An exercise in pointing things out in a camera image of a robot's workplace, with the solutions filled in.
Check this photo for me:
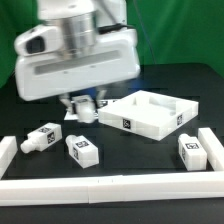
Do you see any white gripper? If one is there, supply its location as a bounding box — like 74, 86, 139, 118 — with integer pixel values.
15, 29, 140, 113

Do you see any white square tabletop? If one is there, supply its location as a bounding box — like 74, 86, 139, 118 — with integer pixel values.
98, 90, 199, 141

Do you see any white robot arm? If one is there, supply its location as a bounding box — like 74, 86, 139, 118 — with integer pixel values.
14, 0, 140, 105

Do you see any white tag sheet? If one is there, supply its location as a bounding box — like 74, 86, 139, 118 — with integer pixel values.
64, 99, 115, 122

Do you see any white U-shaped fence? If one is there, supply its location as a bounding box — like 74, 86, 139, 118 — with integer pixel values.
0, 128, 224, 206

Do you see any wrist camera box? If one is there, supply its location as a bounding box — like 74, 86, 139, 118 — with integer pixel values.
14, 25, 65, 60

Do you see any black cable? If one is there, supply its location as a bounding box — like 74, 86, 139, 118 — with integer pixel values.
97, 23, 136, 35

